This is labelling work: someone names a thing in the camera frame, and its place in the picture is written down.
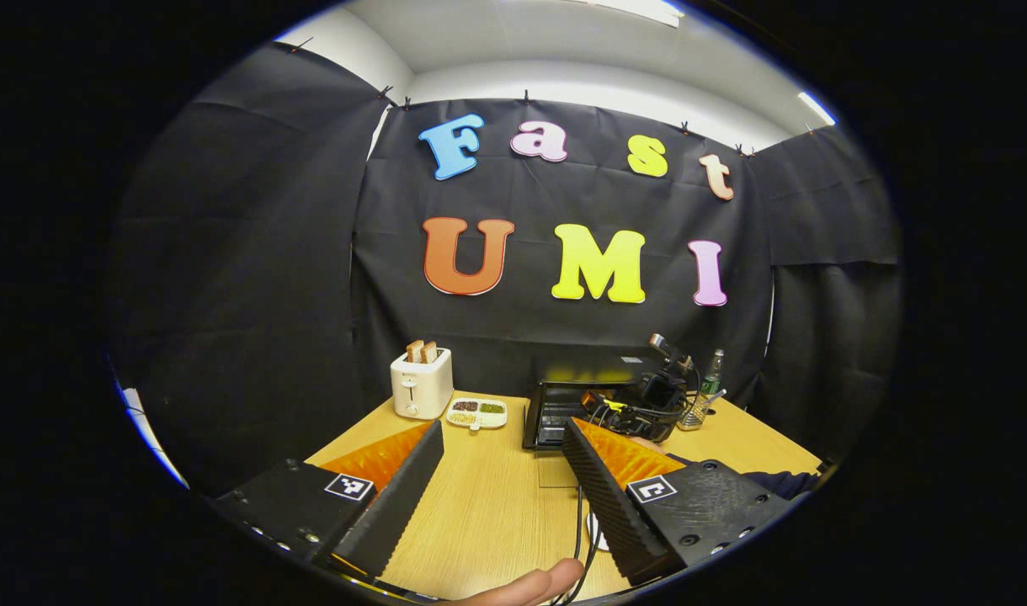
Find white divided snack dish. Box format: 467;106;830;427
445;397;508;431

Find wire utensil holder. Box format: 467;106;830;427
678;391;716;432

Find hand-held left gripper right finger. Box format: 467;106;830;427
561;417;794;586

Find white toaster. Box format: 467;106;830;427
390;347;455;420

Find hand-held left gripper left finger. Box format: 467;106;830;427
210;419;445;580

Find black backdrop cloth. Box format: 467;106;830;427
105;38;906;497

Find black electric oven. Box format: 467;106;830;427
522;368;649;489

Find black cables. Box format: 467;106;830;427
556;484;603;606

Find small ceiling light panel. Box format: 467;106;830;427
798;91;836;127

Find large ceiling light panel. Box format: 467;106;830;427
581;0;684;28

